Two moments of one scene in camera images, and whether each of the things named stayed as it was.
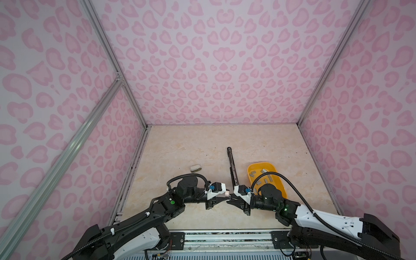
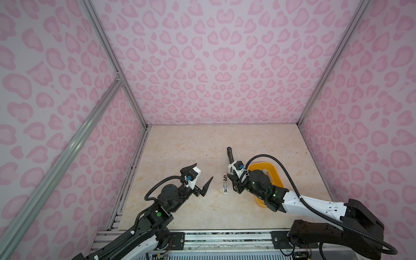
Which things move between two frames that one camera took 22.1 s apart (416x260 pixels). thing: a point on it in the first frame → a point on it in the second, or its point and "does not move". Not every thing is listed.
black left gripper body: (209, 204) → (195, 190)
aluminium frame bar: (115, 84) does not move
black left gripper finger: (218, 199) → (203, 191)
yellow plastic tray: (255, 169) does not move
